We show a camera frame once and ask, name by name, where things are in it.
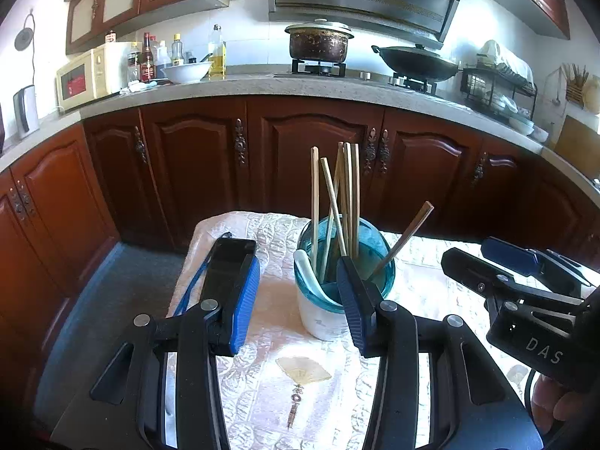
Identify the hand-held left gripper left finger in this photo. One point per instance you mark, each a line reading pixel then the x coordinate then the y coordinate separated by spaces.
pixel 243 304

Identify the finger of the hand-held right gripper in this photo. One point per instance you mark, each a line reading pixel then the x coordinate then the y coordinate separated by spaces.
pixel 473 272
pixel 511 251

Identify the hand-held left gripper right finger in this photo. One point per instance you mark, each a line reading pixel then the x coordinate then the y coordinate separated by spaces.
pixel 351 300

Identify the blue and white cup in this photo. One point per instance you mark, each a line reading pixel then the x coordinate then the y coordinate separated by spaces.
pixel 318 318

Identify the white ceramic spoon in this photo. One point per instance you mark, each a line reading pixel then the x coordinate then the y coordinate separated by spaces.
pixel 304 267

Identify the dark wooden chopstick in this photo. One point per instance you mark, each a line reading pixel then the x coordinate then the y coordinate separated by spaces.
pixel 412 225

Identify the person's right hand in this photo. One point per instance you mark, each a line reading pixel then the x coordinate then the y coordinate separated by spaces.
pixel 558 408

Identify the white quilted cloth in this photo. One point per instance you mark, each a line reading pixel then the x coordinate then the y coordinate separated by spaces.
pixel 281 300

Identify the black smartphone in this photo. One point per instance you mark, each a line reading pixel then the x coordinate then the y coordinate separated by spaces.
pixel 229 262

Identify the small white dish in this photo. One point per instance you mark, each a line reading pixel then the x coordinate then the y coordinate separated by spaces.
pixel 539 135

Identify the large white dish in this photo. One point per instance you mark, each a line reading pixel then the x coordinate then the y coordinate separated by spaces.
pixel 521 125

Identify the wooden cutting board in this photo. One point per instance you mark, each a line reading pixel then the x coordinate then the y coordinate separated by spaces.
pixel 579 143

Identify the brown wooden lower cabinets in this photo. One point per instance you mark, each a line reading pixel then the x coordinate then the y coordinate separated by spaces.
pixel 197 159

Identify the black dish rack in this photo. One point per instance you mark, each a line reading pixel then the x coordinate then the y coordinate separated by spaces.
pixel 497 89

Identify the black wok with lid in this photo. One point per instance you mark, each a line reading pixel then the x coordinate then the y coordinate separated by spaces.
pixel 417 63

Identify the speckled stone countertop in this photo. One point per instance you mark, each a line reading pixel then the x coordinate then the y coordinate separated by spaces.
pixel 262 86

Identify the gas stove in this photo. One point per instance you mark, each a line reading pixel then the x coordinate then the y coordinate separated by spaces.
pixel 361 76

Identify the white bowl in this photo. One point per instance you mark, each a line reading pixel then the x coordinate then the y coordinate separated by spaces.
pixel 185 72

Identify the yellow oil bottle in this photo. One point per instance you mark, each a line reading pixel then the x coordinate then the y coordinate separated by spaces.
pixel 217 61

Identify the dark cooking pot with lid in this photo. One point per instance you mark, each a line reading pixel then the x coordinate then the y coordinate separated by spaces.
pixel 316 44

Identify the yellow cap bottle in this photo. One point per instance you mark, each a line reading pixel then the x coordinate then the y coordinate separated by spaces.
pixel 177 54

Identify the red label sauce bottle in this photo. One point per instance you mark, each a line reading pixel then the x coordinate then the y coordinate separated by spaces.
pixel 148 63

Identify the cream microwave oven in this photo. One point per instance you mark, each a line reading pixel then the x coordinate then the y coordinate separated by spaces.
pixel 93 77

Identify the white countertop appliance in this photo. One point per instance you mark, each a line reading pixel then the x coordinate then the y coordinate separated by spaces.
pixel 26 112

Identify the wall chopstick holder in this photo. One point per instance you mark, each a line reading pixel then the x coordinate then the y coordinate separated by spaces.
pixel 574 86

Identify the black round wall hanger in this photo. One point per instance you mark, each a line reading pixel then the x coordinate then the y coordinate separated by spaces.
pixel 23 38

